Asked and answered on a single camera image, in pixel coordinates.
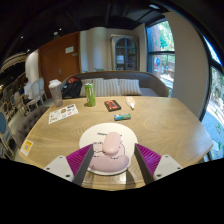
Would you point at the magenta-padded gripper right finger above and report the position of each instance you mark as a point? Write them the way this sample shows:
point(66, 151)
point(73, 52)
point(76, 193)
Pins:
point(166, 165)

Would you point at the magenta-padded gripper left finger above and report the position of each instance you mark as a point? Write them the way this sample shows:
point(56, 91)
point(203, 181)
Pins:
point(60, 166)

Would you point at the pink computer mouse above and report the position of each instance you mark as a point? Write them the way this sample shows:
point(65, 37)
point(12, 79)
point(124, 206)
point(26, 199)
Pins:
point(112, 143)

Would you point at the round white mouse pad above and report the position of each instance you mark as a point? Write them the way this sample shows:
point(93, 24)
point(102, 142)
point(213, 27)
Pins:
point(96, 133)

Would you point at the yellow square sticker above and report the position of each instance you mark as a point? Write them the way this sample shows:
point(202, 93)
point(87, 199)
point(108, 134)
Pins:
point(27, 147)

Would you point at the white sticker sheet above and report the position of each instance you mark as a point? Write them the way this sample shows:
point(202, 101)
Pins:
point(63, 113)

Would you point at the grey tufted chair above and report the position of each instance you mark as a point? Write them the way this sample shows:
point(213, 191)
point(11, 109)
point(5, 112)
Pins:
point(30, 121)

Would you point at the small teal pack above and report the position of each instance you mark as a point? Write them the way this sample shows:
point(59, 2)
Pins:
point(122, 117)

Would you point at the blue-backed chair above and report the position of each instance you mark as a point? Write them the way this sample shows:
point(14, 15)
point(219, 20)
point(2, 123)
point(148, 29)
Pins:
point(4, 131)

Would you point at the white plastic packet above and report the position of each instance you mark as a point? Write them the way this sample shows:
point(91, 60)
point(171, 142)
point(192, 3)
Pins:
point(130, 102)

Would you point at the large side window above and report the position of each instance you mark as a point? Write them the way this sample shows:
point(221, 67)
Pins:
point(215, 106)

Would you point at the group of white chairs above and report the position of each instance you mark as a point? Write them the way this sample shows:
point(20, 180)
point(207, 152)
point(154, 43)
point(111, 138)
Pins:
point(35, 93)

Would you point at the green drink can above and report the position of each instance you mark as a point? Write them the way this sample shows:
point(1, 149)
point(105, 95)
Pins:
point(90, 95)

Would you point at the black backpack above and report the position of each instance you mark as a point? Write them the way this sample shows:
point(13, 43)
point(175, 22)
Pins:
point(71, 88)

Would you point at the brown curved bench sofa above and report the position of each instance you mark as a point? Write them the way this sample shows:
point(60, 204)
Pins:
point(151, 85)

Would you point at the striped cushion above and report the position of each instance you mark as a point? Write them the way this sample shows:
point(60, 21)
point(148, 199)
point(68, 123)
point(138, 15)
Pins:
point(130, 86)
point(87, 87)
point(108, 87)

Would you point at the person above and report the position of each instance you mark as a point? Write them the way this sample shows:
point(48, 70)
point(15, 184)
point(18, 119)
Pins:
point(27, 88)

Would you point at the brown wooden door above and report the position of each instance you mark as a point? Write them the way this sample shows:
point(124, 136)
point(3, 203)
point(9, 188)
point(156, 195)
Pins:
point(56, 60)

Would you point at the black-framed window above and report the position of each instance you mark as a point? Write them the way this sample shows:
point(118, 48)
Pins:
point(161, 56)

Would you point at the glass-door cabinet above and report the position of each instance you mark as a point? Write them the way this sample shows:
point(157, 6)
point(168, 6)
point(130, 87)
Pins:
point(125, 53)

